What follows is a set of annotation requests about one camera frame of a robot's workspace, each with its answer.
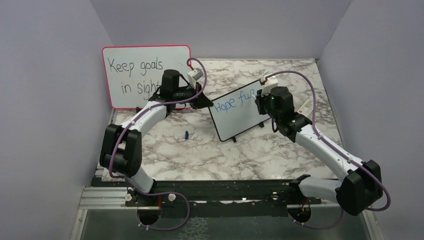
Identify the black metal base rail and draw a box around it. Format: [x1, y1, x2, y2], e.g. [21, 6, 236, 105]
[79, 178, 374, 213]

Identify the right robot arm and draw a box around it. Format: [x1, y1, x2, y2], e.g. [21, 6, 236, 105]
[255, 86, 384, 216]

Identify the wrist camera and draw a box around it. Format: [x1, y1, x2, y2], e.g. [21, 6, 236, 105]
[187, 68, 204, 86]
[259, 75, 279, 97]

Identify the white green eraser box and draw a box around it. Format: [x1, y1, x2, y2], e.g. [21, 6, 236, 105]
[297, 99, 314, 117]

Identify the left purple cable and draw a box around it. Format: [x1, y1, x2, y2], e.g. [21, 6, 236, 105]
[107, 57, 209, 232]

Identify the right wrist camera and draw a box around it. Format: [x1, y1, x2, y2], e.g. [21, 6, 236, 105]
[259, 75, 279, 97]

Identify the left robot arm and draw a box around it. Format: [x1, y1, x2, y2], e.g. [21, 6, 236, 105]
[99, 68, 213, 206]

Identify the pink framed whiteboard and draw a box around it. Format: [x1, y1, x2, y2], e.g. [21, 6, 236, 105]
[101, 44, 192, 109]

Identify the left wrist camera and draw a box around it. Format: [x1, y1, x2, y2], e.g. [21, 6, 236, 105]
[187, 68, 204, 86]

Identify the black framed whiteboard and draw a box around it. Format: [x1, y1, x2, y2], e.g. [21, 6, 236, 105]
[208, 80, 270, 142]

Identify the purple cable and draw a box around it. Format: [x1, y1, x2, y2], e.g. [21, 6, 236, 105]
[107, 57, 209, 232]
[261, 70, 392, 230]

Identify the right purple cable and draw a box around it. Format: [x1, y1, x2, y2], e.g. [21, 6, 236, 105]
[261, 70, 392, 230]

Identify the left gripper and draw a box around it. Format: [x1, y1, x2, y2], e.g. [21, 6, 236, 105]
[173, 81, 214, 110]

